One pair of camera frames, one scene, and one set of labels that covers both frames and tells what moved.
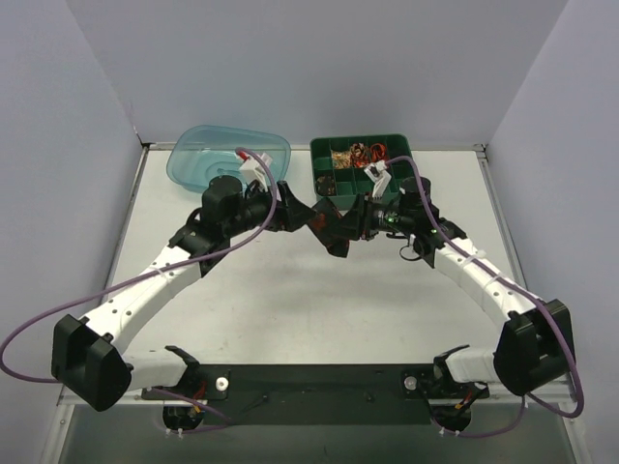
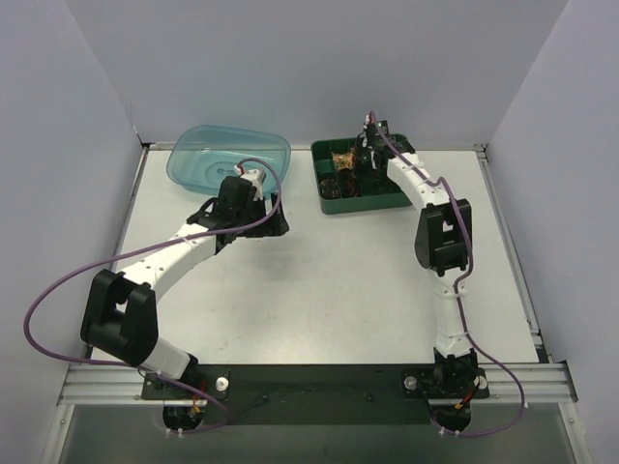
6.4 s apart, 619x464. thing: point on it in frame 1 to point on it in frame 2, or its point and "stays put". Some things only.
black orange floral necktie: (334, 231) to (348, 185)
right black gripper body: (363, 218) to (364, 161)
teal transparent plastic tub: (199, 153) stays put
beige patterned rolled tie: (341, 159) stays put
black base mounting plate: (316, 394) stays put
